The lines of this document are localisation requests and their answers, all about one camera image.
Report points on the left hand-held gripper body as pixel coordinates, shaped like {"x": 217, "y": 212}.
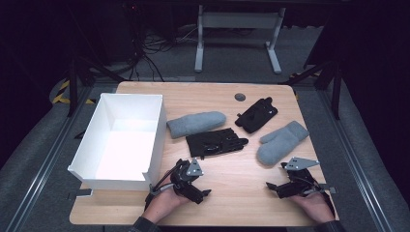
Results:
{"x": 182, "y": 177}

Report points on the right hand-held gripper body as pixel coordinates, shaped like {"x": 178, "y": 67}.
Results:
{"x": 301, "y": 183}

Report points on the grey knit mitten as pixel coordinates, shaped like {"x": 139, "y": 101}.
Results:
{"x": 280, "y": 145}
{"x": 196, "y": 123}

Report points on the person's right hand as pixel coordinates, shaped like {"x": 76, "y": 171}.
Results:
{"x": 314, "y": 206}

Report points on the person's left hand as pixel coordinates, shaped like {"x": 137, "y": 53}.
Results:
{"x": 164, "y": 203}

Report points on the grey tape strip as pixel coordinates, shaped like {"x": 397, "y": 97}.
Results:
{"x": 330, "y": 189}
{"x": 80, "y": 194}

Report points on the black glove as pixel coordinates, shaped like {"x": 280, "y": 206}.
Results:
{"x": 212, "y": 142}
{"x": 257, "y": 115}

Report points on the white open box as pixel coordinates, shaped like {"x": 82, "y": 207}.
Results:
{"x": 125, "y": 154}

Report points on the round grey table grommet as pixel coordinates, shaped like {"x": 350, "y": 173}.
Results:
{"x": 240, "y": 97}

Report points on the black metal stand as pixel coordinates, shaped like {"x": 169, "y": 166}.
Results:
{"x": 336, "y": 87}
{"x": 73, "y": 87}

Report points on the yellow black striped floor tape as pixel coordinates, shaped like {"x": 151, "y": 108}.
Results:
{"x": 63, "y": 96}

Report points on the aluminium floor rail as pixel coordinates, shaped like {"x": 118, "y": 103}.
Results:
{"x": 48, "y": 161}
{"x": 354, "y": 161}

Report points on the white metal table frame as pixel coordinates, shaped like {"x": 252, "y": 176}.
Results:
{"x": 240, "y": 20}

